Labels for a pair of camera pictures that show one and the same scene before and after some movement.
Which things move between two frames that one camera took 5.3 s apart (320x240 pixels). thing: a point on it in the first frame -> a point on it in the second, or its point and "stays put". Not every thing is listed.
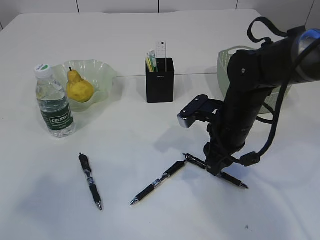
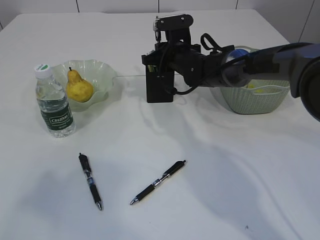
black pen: (202, 164) -> (157, 29)
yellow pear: (78, 89) stays put
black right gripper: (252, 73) -> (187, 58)
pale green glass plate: (101, 75) stays put
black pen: (86, 166) stays put
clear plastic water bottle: (53, 104) stays put
